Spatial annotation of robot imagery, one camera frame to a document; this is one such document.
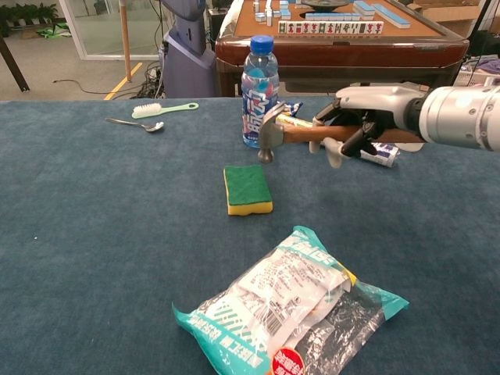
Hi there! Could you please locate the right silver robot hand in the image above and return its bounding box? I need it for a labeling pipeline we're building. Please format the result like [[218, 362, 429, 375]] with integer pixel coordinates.
[[308, 84, 427, 169]]

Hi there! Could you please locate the wooden handle claw hammer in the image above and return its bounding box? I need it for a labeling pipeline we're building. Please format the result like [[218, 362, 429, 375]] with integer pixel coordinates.
[[257, 102, 425, 164]]

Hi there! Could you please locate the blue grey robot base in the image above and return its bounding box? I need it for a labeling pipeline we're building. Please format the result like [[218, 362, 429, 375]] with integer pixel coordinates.
[[159, 0, 218, 99]]

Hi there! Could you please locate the green and yellow sponge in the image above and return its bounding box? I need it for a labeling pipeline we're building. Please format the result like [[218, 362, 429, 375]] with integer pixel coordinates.
[[223, 163, 274, 216]]

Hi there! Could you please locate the brown mahjong table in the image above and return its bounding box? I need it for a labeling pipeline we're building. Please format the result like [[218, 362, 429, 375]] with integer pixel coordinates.
[[214, 0, 470, 98]]

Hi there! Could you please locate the small blue snack packet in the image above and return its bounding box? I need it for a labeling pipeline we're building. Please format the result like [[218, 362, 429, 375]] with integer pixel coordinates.
[[279, 101, 304, 118]]

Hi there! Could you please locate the row of mahjong tiles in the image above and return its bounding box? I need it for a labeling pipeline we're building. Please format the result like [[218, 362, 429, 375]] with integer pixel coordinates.
[[277, 20, 384, 35]]

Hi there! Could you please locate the white plastic basket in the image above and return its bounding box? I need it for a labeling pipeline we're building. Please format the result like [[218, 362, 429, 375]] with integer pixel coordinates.
[[455, 58, 500, 88]]

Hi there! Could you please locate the blue cap drink bottle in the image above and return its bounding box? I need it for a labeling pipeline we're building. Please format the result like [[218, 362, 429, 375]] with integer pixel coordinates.
[[241, 34, 280, 149]]

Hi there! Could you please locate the metal spoon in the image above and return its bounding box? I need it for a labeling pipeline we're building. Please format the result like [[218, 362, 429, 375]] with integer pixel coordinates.
[[105, 117, 165, 134]]

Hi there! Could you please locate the teal plastic snack bag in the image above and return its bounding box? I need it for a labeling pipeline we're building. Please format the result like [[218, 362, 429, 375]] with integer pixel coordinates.
[[171, 225, 410, 375]]

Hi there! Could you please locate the wooden pole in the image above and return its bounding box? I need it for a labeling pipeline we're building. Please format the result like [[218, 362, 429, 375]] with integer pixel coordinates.
[[119, 0, 133, 83]]

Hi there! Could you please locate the blue felt table cloth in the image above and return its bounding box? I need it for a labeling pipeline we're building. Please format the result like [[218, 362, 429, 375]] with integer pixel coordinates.
[[0, 95, 500, 375]]

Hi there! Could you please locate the row of potted plants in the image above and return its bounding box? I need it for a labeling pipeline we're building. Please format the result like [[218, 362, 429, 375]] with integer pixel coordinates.
[[0, 2, 59, 27]]

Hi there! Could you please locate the black table leg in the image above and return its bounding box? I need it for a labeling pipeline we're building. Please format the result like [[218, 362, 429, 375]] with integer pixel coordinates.
[[0, 34, 30, 93]]

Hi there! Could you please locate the tangle of floor cables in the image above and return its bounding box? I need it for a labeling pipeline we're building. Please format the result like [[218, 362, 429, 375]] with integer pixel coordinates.
[[52, 58, 167, 101]]

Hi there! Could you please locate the mint green brush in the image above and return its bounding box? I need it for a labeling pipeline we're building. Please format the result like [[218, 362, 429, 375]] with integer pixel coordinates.
[[131, 102, 199, 120]]

